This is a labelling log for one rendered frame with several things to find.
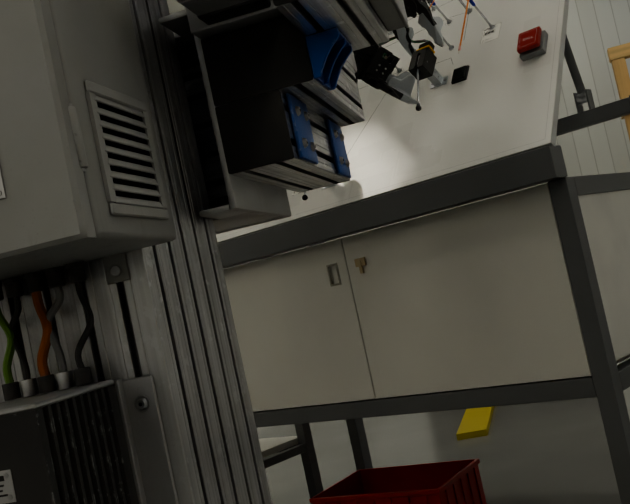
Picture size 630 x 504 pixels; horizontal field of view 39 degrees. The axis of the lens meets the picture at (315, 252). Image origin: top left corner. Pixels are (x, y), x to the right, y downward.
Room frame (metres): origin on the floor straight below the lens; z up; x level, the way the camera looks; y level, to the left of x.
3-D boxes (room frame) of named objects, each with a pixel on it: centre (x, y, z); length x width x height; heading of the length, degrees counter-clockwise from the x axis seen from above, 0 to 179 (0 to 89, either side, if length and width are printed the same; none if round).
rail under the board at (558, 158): (2.11, -0.06, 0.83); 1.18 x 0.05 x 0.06; 50
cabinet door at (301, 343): (2.30, 0.14, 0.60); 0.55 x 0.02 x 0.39; 50
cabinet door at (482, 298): (1.94, -0.28, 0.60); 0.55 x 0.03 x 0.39; 50
